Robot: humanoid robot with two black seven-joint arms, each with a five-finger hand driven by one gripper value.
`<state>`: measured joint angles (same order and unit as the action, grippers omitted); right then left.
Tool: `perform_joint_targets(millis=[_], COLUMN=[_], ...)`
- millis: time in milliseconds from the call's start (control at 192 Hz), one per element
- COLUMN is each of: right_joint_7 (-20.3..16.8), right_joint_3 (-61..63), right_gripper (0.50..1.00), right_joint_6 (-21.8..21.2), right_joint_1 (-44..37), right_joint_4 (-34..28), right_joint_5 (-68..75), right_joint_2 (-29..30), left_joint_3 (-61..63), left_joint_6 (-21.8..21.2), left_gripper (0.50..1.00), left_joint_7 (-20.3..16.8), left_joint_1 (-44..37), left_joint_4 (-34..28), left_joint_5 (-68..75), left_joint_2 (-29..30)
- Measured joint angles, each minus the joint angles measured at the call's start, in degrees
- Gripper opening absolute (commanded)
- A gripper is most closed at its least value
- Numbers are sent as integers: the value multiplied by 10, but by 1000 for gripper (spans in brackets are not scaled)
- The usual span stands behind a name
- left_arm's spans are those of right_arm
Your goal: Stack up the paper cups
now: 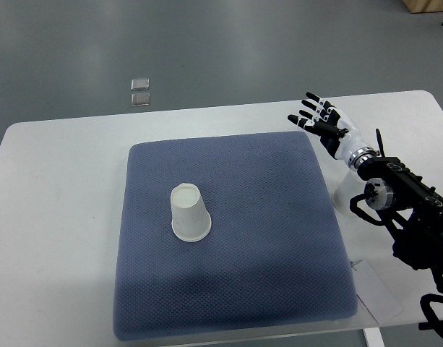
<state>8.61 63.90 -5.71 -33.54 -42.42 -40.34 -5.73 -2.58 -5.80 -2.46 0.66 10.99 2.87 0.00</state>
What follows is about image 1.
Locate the white paper tag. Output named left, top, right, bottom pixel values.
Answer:
left=351, top=260, right=403, bottom=325

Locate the white table leg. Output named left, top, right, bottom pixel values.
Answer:
left=363, top=327, right=385, bottom=347

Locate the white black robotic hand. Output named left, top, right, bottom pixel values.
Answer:
left=288, top=92, right=377, bottom=169

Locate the upper metal floor plate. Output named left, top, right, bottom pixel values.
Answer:
left=131, top=77, right=150, bottom=91

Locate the blue textured cushion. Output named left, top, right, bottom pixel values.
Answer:
left=113, top=131, right=358, bottom=340

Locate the wooden furniture corner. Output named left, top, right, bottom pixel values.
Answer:
left=403, top=0, right=443, bottom=14

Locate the white paper cup on cushion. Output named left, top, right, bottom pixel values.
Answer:
left=171, top=183, right=212, bottom=242

